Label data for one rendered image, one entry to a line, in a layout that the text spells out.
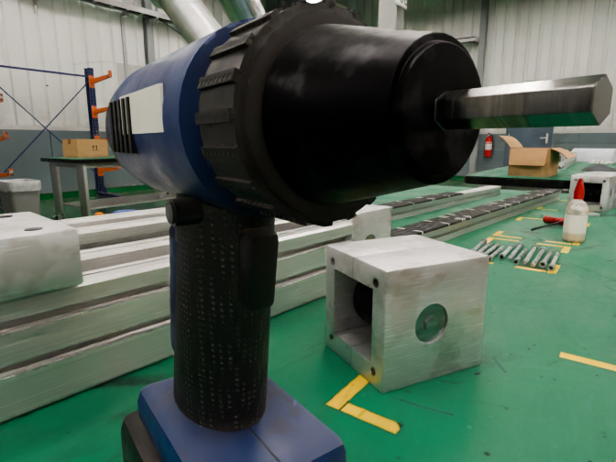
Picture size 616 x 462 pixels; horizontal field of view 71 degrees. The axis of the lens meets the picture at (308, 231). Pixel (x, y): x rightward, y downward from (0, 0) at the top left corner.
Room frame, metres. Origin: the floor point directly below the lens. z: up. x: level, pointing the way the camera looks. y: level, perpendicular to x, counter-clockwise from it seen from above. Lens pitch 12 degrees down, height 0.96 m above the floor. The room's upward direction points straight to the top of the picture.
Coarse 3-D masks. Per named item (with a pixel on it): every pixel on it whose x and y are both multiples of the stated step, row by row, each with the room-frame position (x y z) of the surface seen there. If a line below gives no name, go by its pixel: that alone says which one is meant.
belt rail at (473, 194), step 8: (464, 192) 1.32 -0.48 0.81; (472, 192) 1.35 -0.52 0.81; (480, 192) 1.40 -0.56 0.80; (488, 192) 1.46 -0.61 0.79; (496, 192) 1.50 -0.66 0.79; (440, 200) 1.19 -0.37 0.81; (448, 200) 1.22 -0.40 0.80; (456, 200) 1.28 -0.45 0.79; (464, 200) 1.30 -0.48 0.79; (472, 200) 1.35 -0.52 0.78; (400, 208) 1.03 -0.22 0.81; (408, 208) 1.06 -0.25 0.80; (416, 208) 1.10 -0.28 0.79; (424, 208) 1.12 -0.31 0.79; (432, 208) 1.15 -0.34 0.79; (440, 208) 1.19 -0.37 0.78; (392, 216) 1.01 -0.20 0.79; (400, 216) 1.03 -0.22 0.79; (408, 216) 1.06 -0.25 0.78
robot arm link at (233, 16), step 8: (224, 0) 1.08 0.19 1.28; (232, 0) 1.08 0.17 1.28; (240, 0) 1.08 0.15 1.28; (248, 0) 1.09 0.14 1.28; (256, 0) 1.10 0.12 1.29; (224, 8) 1.11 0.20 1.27; (232, 8) 1.09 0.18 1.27; (240, 8) 1.09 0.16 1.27; (248, 8) 1.09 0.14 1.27; (256, 8) 1.10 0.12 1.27; (232, 16) 1.10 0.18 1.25; (240, 16) 1.10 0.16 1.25; (248, 16) 1.10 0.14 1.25; (256, 16) 1.11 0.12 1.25
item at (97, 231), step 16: (160, 208) 0.64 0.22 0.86; (64, 224) 0.53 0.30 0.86; (80, 224) 0.54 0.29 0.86; (96, 224) 0.56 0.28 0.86; (112, 224) 0.52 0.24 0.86; (128, 224) 0.52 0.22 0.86; (144, 224) 0.53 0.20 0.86; (160, 224) 0.54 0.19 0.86; (80, 240) 0.47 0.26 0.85; (96, 240) 0.49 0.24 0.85; (112, 240) 0.51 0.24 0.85; (128, 240) 0.52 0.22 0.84
